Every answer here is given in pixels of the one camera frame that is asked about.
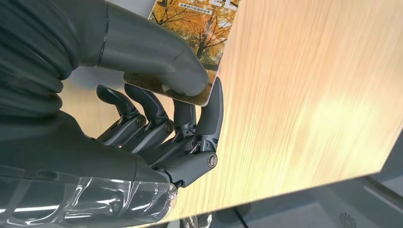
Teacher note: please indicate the grey panel with swirl logo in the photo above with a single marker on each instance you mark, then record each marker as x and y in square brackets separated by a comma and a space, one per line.
[346, 218]

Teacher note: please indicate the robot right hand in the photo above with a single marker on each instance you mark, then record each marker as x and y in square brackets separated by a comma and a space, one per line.
[78, 163]

